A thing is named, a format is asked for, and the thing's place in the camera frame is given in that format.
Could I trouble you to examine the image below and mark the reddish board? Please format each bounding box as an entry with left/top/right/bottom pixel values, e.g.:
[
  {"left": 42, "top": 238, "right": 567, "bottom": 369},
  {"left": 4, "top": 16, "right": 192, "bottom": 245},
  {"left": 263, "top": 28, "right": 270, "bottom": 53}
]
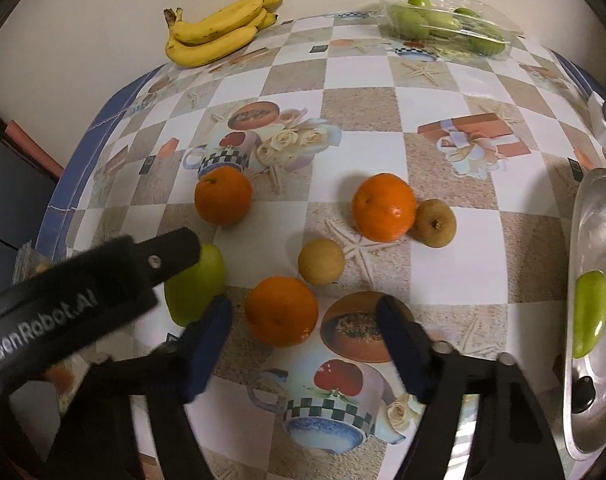
[{"left": 4, "top": 120, "right": 65, "bottom": 177}]

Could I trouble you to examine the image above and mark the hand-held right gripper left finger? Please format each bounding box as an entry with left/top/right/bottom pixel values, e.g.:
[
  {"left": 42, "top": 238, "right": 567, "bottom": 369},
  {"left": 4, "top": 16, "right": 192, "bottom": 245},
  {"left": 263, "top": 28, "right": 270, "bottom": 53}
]
[{"left": 33, "top": 297, "right": 234, "bottom": 480}]

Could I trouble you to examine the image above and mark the clear plastic fruit bag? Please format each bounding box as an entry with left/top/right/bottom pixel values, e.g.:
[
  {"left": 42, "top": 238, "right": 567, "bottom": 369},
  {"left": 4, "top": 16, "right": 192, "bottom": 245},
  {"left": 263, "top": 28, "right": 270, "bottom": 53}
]
[{"left": 14, "top": 242, "right": 51, "bottom": 283}]

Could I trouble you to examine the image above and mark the group of green jujubes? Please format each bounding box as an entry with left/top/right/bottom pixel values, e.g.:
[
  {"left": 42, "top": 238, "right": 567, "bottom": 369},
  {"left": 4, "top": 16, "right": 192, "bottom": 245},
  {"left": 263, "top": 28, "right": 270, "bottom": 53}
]
[{"left": 390, "top": 0, "right": 506, "bottom": 56}]

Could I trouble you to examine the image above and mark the checked printed tablecloth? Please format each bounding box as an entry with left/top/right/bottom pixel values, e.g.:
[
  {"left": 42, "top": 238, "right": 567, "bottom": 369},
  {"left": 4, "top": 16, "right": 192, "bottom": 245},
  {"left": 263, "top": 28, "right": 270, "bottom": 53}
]
[{"left": 53, "top": 10, "right": 606, "bottom": 480}]

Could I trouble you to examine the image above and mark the dark cabinet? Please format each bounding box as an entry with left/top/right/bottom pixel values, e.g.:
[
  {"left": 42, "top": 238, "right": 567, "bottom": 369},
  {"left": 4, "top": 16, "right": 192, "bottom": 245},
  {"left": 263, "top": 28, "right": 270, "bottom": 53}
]
[{"left": 0, "top": 97, "right": 59, "bottom": 306}]

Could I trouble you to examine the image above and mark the round steel plate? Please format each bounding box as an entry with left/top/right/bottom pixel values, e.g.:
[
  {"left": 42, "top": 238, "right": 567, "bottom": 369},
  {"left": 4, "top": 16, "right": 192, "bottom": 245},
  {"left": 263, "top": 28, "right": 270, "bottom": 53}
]
[{"left": 563, "top": 167, "right": 606, "bottom": 462}]

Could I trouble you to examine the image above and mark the brown longan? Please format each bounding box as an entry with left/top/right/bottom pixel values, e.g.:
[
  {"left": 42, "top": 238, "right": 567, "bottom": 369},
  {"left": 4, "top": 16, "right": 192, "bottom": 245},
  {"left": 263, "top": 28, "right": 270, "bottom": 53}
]
[
  {"left": 298, "top": 239, "right": 345, "bottom": 286},
  {"left": 414, "top": 199, "right": 457, "bottom": 248}
]

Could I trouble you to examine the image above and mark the yellow banana bunch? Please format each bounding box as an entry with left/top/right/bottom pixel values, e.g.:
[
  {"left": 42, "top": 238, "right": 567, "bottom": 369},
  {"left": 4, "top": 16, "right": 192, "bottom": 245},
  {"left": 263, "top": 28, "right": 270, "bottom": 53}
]
[{"left": 164, "top": 0, "right": 285, "bottom": 68}]

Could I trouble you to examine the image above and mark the dark cherry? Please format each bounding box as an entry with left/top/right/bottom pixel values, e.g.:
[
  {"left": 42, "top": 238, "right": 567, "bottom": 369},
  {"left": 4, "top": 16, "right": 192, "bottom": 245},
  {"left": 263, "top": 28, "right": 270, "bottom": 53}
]
[{"left": 570, "top": 376, "right": 596, "bottom": 413}]

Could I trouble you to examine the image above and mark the orange mandarin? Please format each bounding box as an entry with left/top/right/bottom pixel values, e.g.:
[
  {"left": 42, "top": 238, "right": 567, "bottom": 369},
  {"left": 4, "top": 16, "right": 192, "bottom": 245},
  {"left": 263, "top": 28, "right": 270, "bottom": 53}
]
[
  {"left": 244, "top": 276, "right": 319, "bottom": 348},
  {"left": 194, "top": 166, "right": 254, "bottom": 226},
  {"left": 351, "top": 172, "right": 417, "bottom": 242}
]

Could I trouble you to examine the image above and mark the clear plastic clamshell box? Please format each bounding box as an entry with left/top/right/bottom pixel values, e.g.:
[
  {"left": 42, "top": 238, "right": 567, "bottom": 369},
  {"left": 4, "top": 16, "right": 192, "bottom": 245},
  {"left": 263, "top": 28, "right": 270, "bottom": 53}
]
[{"left": 376, "top": 0, "right": 525, "bottom": 63}]

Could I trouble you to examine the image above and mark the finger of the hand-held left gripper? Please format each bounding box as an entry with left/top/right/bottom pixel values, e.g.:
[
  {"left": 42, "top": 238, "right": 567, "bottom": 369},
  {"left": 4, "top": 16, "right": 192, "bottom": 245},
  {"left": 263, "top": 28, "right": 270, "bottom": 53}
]
[{"left": 130, "top": 226, "right": 202, "bottom": 289}]

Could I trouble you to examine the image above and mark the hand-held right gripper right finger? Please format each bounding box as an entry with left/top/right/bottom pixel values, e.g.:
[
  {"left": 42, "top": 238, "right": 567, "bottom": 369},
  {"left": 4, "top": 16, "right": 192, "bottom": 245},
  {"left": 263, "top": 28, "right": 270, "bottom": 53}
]
[{"left": 375, "top": 295, "right": 568, "bottom": 480}]

